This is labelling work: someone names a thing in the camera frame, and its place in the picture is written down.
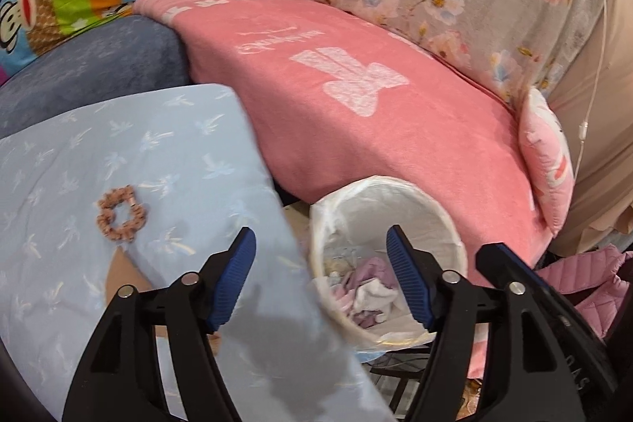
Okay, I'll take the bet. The small pink pillow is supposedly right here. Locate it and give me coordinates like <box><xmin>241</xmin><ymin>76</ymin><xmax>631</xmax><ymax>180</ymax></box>
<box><xmin>517</xmin><ymin>87</ymin><xmax>575</xmax><ymax>235</ymax></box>

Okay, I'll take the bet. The white scrunchie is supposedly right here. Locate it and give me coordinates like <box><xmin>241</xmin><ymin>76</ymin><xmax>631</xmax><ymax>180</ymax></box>
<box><xmin>353</xmin><ymin>281</ymin><xmax>399</xmax><ymax>312</ymax></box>

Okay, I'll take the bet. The beige sheet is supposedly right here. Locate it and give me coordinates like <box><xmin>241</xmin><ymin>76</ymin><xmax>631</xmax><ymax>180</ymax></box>
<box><xmin>546</xmin><ymin>0</ymin><xmax>633</xmax><ymax>250</ymax></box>

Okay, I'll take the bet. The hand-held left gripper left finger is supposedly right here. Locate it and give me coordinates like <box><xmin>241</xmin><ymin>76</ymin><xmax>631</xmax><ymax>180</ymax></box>
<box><xmin>62</xmin><ymin>227</ymin><xmax>257</xmax><ymax>422</ymax></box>

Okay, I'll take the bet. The white lined bin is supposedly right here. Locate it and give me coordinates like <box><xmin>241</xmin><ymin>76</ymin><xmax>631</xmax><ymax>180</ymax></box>
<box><xmin>309</xmin><ymin>175</ymin><xmax>468</xmax><ymax>352</ymax></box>

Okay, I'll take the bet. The black metal frame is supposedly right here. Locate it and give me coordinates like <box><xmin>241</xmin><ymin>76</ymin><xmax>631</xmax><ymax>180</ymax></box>
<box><xmin>363</xmin><ymin>343</ymin><xmax>476</xmax><ymax>422</ymax></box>

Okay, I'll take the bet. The pink quilted bag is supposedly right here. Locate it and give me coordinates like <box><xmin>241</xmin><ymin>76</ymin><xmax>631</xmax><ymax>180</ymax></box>
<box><xmin>536</xmin><ymin>244</ymin><xmax>633</xmax><ymax>340</ymax></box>

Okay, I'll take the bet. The blue-grey cushion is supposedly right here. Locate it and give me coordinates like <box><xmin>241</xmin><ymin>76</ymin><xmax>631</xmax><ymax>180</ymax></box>
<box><xmin>0</xmin><ymin>14</ymin><xmax>191</xmax><ymax>139</ymax></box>

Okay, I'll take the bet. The beige spotted scrunchie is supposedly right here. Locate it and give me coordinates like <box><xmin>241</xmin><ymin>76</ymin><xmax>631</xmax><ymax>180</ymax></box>
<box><xmin>96</xmin><ymin>185</ymin><xmax>148</xmax><ymax>243</ymax></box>

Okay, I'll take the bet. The pink bow print blanket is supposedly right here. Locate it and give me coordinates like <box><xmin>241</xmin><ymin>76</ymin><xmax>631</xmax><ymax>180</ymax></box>
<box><xmin>133</xmin><ymin>0</ymin><xmax>552</xmax><ymax>380</ymax></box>

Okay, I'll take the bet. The pale pink scrunchie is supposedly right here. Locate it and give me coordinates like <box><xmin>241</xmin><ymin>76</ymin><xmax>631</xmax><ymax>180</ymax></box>
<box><xmin>330</xmin><ymin>286</ymin><xmax>358</xmax><ymax>312</ymax></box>

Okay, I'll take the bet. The white cable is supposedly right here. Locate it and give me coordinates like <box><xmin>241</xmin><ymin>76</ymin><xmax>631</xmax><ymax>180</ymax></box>
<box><xmin>575</xmin><ymin>0</ymin><xmax>610</xmax><ymax>186</ymax></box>

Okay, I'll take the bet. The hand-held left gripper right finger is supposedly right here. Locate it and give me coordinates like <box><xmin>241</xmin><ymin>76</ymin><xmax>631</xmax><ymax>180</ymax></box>
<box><xmin>386</xmin><ymin>225</ymin><xmax>584</xmax><ymax>422</ymax></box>

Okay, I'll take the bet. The cream lace scrunchie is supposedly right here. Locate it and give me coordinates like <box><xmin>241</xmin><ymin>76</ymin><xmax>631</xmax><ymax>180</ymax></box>
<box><xmin>324</xmin><ymin>254</ymin><xmax>355</xmax><ymax>277</ymax></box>

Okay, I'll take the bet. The lilac pink scrunchie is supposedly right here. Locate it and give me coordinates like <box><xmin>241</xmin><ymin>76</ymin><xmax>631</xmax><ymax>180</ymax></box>
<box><xmin>347</xmin><ymin>256</ymin><xmax>396</xmax><ymax>290</ymax></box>

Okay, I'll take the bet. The light blue printed cloth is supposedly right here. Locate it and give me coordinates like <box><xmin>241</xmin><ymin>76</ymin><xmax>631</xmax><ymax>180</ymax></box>
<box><xmin>0</xmin><ymin>83</ymin><xmax>396</xmax><ymax>422</ymax></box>

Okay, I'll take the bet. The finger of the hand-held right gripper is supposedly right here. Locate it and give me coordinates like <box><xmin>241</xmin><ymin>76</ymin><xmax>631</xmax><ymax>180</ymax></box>
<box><xmin>476</xmin><ymin>242</ymin><xmax>555</xmax><ymax>300</ymax></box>

